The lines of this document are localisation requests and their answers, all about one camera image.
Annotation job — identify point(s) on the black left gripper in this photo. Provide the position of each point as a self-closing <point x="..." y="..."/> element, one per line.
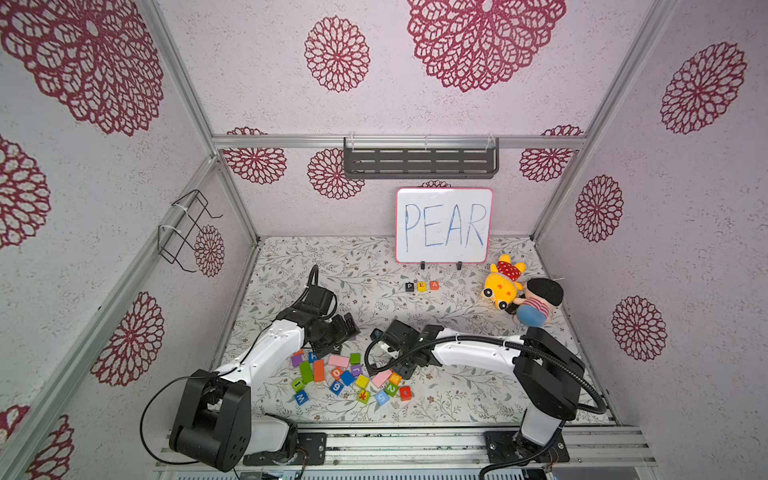
<point x="344" y="333"/>

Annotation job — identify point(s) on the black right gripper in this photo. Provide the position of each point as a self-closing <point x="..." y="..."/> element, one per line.
<point x="395" y="358"/>

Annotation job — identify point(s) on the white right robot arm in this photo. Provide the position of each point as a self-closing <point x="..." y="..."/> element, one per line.
<point x="549" y="374"/>

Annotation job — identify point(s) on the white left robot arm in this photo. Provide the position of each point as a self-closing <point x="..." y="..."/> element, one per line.
<point x="214" y="424"/>

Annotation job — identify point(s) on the orange B letter block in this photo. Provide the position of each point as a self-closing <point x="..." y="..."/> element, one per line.
<point x="395" y="379"/>

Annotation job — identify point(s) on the green 2 letter block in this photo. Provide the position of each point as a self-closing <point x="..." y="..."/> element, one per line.
<point x="391" y="389"/>

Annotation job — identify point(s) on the blue W letter block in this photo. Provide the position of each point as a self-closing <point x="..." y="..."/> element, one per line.
<point x="301" y="397"/>

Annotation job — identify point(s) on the pink flat block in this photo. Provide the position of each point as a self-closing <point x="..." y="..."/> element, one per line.
<point x="339" y="361"/>

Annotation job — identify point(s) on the orange rectangular block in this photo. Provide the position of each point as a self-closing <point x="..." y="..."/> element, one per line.
<point x="318" y="371"/>

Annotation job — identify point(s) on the long pink block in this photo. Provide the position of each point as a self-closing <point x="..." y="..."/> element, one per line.
<point x="381" y="379"/>

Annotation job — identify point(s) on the red cube block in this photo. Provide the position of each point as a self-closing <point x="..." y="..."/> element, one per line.
<point x="405" y="393"/>

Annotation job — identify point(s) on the green tall block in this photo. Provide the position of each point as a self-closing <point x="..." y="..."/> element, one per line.
<point x="306" y="373"/>

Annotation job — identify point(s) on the floral table mat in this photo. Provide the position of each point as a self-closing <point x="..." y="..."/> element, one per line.
<point x="370" y="284"/>

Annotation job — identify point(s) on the yellow plush toy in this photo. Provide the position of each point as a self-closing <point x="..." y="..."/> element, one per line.
<point x="502" y="285"/>

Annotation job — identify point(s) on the pink framed whiteboard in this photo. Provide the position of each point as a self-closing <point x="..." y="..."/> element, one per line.
<point x="443" y="225"/>

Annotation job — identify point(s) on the striped plush doll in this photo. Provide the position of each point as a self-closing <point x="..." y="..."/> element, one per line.
<point x="541" y="297"/>

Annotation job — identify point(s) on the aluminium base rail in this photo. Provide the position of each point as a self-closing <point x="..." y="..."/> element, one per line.
<point x="386" y="448"/>

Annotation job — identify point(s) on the grey metal wall shelf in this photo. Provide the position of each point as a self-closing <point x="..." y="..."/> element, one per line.
<point x="425" y="163"/>

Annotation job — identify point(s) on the black wire wall rack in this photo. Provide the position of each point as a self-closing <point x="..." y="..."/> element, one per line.
<point x="174" y="238"/>

